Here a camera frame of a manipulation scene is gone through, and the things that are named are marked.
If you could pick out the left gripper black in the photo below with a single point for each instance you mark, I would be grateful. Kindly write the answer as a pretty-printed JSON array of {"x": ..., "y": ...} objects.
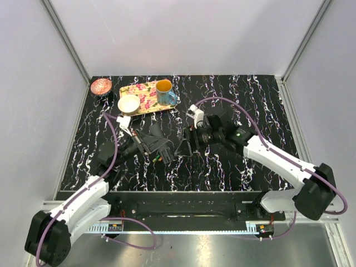
[{"x": 152, "y": 143}]

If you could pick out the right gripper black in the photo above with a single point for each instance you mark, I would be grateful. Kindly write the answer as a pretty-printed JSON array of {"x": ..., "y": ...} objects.
[{"x": 184, "y": 149}]

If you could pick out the black remote control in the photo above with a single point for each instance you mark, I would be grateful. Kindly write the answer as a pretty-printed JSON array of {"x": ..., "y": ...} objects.
[{"x": 166, "y": 155}]

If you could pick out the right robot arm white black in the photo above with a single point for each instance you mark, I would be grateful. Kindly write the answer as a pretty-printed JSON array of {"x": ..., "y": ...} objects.
[{"x": 312, "y": 185}]

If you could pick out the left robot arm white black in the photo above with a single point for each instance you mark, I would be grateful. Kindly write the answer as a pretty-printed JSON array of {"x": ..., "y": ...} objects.
[{"x": 51, "y": 234}]

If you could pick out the green orange battery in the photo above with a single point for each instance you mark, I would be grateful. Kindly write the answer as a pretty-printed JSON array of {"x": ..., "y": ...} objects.
[{"x": 157, "y": 158}]

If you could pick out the blue mug orange inside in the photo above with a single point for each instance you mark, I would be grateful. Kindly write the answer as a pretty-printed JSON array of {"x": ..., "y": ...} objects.
[{"x": 165, "y": 94}]

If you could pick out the white small bowl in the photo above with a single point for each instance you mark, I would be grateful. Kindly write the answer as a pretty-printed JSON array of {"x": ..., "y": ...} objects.
[{"x": 129, "y": 105}]

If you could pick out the floral yellow tray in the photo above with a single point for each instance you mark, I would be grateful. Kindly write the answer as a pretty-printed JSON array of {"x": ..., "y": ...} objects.
[{"x": 147, "y": 95}]

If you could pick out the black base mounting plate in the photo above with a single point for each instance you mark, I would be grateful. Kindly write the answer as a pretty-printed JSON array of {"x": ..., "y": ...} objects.
[{"x": 191, "y": 211}]

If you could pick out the red patterned bowl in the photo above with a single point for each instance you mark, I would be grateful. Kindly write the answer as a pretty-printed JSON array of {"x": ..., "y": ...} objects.
[{"x": 101, "y": 86}]

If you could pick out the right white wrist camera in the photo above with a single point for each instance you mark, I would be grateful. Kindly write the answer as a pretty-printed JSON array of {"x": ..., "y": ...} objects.
[{"x": 196, "y": 114}]

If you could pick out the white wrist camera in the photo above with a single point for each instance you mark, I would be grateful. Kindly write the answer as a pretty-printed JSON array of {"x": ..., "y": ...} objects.
[
  {"x": 124, "y": 124},
  {"x": 196, "y": 114}
]

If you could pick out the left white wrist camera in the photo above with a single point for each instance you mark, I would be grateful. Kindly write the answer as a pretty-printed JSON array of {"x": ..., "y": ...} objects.
[{"x": 124, "y": 124}]

